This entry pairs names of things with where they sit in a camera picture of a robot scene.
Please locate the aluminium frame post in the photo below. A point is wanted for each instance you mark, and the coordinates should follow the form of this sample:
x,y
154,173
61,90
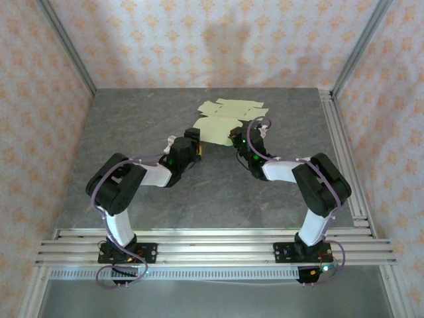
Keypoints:
x,y
69,49
357,49

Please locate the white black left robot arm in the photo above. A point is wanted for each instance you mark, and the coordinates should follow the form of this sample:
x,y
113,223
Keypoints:
x,y
116,228

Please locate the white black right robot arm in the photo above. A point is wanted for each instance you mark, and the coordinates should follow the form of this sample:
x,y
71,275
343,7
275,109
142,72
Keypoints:
x,y
314,228

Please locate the aluminium side rail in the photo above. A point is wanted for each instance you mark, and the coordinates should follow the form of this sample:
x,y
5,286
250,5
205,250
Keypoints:
x,y
344,159

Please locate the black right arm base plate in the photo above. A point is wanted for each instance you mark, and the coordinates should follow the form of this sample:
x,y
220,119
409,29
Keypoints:
x,y
283,253

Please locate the aluminium mounting rail beam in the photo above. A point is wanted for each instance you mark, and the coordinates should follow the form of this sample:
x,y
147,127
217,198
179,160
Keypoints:
x,y
215,248

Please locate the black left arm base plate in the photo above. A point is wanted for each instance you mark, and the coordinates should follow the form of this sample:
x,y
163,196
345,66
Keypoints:
x,y
149,253

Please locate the light green paper box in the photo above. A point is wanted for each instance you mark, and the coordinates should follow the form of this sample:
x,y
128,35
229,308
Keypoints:
x,y
215,127

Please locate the black controller board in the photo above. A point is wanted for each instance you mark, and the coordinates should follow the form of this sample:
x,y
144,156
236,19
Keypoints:
x,y
311,275

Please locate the aluminium frame leg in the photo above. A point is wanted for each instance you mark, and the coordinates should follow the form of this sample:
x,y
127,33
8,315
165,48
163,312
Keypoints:
x,y
33,295
394,295

